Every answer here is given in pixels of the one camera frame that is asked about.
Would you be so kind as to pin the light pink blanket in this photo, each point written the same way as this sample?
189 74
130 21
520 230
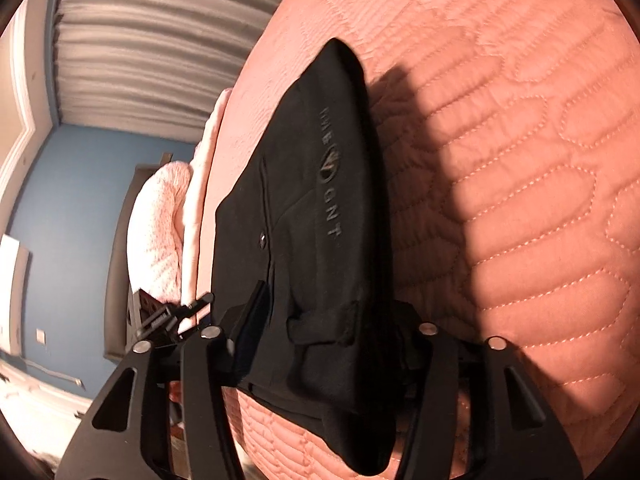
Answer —
193 206

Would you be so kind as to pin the grey curtain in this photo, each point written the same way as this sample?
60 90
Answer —
152 67

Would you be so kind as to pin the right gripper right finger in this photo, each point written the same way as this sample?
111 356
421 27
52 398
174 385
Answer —
513 433

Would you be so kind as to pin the black pants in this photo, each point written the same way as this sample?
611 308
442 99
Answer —
303 277

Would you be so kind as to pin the grey headboard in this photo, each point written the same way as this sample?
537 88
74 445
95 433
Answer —
117 330

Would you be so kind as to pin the white wall switch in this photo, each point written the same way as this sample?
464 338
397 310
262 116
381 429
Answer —
40 336

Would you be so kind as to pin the orange quilted bedspread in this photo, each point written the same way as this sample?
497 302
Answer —
510 131

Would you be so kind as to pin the pink dotted pillow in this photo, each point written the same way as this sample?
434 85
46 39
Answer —
155 233

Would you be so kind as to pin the white door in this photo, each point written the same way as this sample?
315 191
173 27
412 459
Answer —
13 266

